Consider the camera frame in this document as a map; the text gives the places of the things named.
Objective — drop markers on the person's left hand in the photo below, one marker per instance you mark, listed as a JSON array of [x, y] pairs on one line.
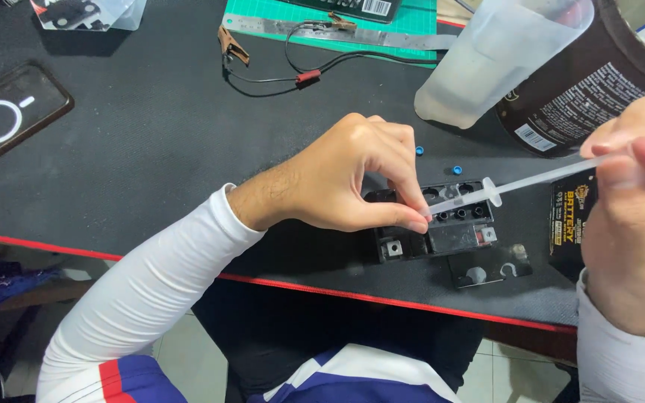
[[322, 184]]

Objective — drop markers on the person's right hand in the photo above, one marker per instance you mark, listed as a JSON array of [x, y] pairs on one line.
[[630, 252]]

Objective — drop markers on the clear plastic syringe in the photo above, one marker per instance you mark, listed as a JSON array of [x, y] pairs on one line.
[[529, 182]]

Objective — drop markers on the black battery carton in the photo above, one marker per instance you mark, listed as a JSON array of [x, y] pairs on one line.
[[569, 224]]

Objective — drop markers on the person's black trousers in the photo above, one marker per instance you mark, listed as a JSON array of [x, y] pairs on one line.
[[333, 319]]

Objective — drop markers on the black battery cover strip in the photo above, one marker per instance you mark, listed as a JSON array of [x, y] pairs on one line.
[[490, 268]]

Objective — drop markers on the small black battery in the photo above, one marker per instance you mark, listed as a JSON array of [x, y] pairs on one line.
[[457, 235]]

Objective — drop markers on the steel ruler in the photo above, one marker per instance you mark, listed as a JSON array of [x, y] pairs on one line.
[[378, 37]]

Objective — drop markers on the brown alligator clip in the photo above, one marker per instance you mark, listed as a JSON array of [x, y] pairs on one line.
[[340, 23], [233, 49]]

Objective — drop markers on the dark brown labelled canister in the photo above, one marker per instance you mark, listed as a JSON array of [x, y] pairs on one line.
[[574, 95]]

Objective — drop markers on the black desk mat red edge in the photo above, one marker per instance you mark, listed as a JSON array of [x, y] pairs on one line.
[[160, 145]]

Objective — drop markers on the black box with barcode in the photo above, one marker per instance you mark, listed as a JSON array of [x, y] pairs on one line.
[[345, 6]]

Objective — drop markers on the person's white blue jersey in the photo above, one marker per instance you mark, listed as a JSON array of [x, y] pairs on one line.
[[356, 375]]

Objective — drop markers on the green cutting mat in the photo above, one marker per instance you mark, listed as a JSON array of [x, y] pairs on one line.
[[417, 14]]

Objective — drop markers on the clear plastic measuring jug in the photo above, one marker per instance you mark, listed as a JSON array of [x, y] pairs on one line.
[[485, 61]]

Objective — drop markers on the clear bag with black part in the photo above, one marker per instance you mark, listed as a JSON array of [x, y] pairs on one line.
[[84, 12]]

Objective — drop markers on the blue cloth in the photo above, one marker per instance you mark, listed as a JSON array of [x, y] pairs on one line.
[[3, 288]]

